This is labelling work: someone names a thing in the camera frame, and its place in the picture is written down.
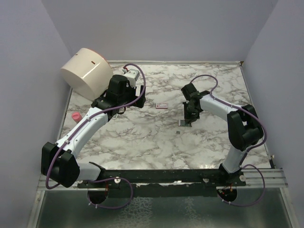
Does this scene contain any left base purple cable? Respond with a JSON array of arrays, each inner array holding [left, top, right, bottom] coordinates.
[[87, 177, 134, 210]]

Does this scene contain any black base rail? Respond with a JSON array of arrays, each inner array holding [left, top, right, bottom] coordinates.
[[78, 168, 246, 198]]

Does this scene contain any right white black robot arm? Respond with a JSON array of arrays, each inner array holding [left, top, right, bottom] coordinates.
[[179, 83, 264, 186]]

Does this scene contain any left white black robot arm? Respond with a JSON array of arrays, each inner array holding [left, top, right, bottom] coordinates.
[[41, 70, 145, 188]]

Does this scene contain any pink capped bottle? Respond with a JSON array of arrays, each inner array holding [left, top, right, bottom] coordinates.
[[71, 112, 83, 123]]

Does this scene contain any staple box with staples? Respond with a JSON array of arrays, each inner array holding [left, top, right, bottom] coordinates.
[[178, 120, 191, 127]]

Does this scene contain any red white staple box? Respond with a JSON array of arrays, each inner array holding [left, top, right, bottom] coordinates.
[[155, 103, 168, 109]]

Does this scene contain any cream round bread box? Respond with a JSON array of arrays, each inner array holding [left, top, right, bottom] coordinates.
[[60, 48, 114, 101]]

